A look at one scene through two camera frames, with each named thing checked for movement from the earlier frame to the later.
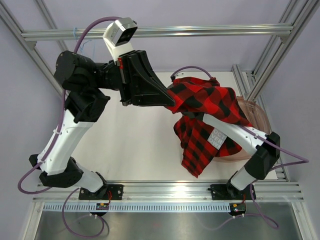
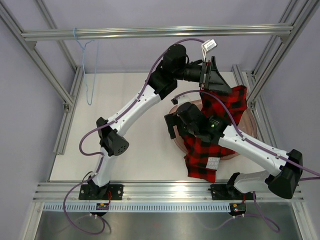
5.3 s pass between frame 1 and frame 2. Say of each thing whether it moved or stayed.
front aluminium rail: stayed
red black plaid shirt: moved
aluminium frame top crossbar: stayed
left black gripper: moved
